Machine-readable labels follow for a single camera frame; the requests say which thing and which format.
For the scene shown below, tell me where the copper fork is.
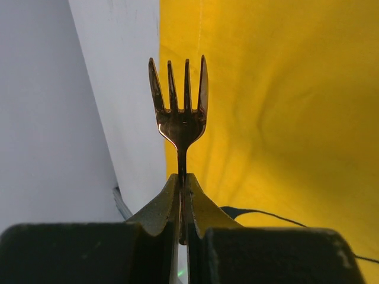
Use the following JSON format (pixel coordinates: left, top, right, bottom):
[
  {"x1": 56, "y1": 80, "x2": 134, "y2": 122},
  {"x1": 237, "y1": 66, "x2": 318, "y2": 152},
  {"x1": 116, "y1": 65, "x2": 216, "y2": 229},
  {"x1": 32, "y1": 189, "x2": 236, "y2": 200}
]
[{"x1": 148, "y1": 56, "x2": 209, "y2": 245}]

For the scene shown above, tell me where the yellow Pikachu placemat cloth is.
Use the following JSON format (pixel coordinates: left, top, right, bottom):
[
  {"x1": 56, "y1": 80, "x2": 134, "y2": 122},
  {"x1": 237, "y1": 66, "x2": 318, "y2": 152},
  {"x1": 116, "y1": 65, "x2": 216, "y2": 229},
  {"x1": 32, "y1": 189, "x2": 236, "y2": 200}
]
[{"x1": 159, "y1": 1, "x2": 378, "y2": 283}]

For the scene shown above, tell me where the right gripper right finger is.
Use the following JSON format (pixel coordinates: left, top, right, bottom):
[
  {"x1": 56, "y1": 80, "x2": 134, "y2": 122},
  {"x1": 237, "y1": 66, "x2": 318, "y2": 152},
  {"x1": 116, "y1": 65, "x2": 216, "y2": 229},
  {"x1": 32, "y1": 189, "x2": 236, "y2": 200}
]
[{"x1": 185, "y1": 173, "x2": 364, "y2": 283}]

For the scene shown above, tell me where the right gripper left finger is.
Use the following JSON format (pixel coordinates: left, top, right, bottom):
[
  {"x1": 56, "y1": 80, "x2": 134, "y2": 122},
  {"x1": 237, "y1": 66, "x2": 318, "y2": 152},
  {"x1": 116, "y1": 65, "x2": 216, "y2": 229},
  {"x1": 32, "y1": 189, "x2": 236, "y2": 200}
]
[{"x1": 1, "y1": 174, "x2": 179, "y2": 283}]

